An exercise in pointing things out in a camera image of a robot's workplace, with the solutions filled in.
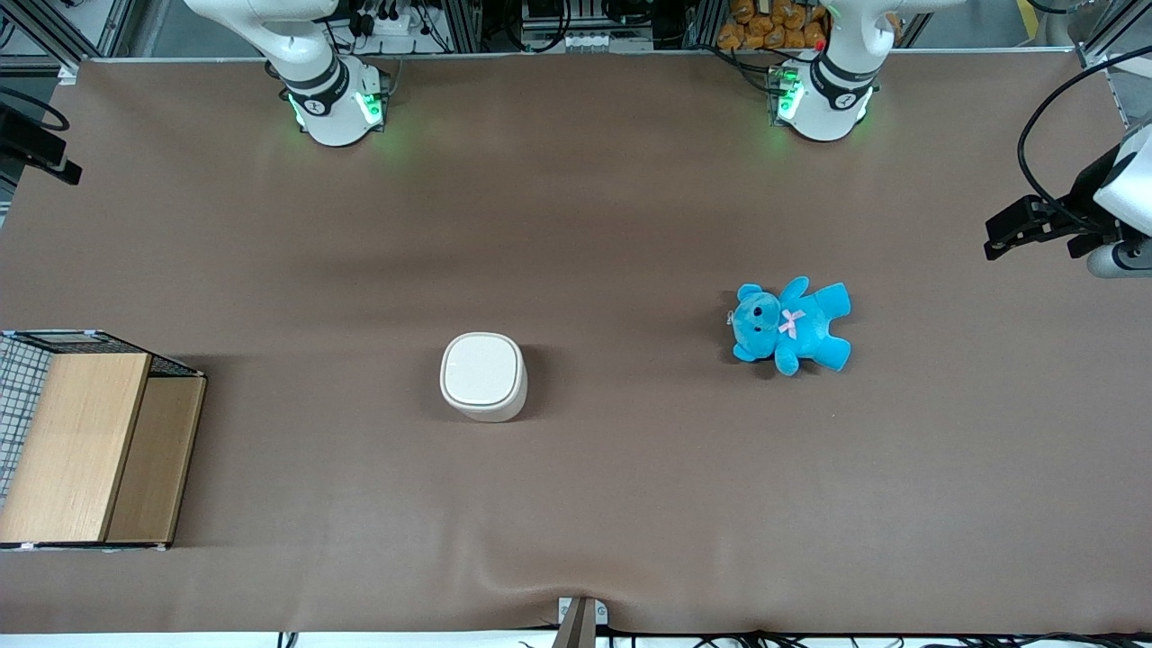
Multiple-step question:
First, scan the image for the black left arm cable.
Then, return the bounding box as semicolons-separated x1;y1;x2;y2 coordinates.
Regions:
1017;52;1152;230

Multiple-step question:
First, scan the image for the metal clamp bracket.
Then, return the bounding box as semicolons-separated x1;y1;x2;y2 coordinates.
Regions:
551;596;609;648

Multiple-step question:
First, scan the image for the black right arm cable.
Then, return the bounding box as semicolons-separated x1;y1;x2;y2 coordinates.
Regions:
0;85;71;133

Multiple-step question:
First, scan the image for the wooden cabinet box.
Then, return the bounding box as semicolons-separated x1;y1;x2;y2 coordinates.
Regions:
0;353;208;550

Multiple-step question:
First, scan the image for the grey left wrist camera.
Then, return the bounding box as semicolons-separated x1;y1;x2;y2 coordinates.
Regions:
1086;241;1152;278

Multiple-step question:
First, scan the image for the orange plush toy pile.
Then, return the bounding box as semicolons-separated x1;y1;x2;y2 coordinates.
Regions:
717;0;829;51

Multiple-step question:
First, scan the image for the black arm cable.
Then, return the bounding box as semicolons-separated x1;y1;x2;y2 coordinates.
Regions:
0;85;71;133
1017;52;1152;230

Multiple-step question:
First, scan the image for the white power strip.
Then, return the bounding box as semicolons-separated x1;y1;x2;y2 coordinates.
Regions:
355;7;426;39

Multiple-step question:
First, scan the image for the blue teddy bear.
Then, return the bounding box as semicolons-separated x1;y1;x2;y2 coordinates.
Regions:
727;275;853;378

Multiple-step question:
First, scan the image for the aluminium frame post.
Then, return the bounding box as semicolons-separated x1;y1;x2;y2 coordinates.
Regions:
0;0;136;84
1071;0;1152;129

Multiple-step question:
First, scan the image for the white trash can with lid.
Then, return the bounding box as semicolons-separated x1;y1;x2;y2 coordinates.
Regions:
439;332;529;424

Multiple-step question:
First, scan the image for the brown table mat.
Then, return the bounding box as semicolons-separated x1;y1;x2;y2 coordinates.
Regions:
0;54;1152;636

